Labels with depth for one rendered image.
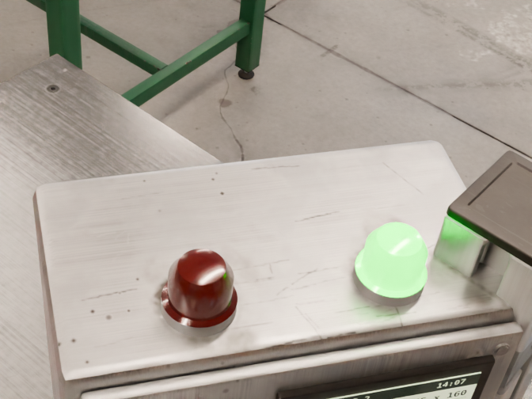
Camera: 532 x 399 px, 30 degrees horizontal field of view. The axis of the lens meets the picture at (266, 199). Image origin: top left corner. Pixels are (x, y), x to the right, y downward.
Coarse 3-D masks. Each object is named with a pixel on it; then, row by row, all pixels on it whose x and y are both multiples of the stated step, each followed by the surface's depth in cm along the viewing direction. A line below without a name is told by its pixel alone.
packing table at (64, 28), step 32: (32, 0) 268; (64, 0) 201; (256, 0) 262; (64, 32) 206; (96, 32) 258; (224, 32) 263; (256, 32) 271; (160, 64) 251; (192, 64) 254; (256, 64) 280; (128, 96) 241
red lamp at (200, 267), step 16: (192, 256) 33; (208, 256) 33; (176, 272) 33; (192, 272) 32; (208, 272) 32; (224, 272) 33; (176, 288) 32; (192, 288) 32; (208, 288) 32; (224, 288) 33; (176, 304) 33; (192, 304) 32; (208, 304) 32; (224, 304) 33; (176, 320) 33; (192, 320) 33; (208, 320) 33; (224, 320) 33
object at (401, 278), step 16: (400, 224) 35; (368, 240) 35; (384, 240) 34; (400, 240) 34; (416, 240) 34; (368, 256) 34; (384, 256) 34; (400, 256) 34; (416, 256) 34; (368, 272) 35; (384, 272) 34; (400, 272) 34; (416, 272) 34; (368, 288) 35; (384, 288) 35; (400, 288) 35; (416, 288) 35; (384, 304) 35; (400, 304) 35
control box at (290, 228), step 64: (64, 192) 37; (128, 192) 38; (192, 192) 38; (256, 192) 38; (320, 192) 39; (384, 192) 39; (448, 192) 39; (64, 256) 35; (128, 256) 35; (256, 256) 36; (320, 256) 36; (64, 320) 33; (128, 320) 33; (256, 320) 34; (320, 320) 34; (384, 320) 34; (448, 320) 35; (512, 320) 36; (64, 384) 32; (128, 384) 32; (192, 384) 33; (256, 384) 33
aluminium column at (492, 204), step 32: (512, 160) 37; (480, 192) 36; (512, 192) 36; (448, 224) 36; (480, 224) 35; (512, 224) 35; (448, 256) 36; (480, 256) 36; (512, 256) 34; (512, 288) 35; (512, 384) 39
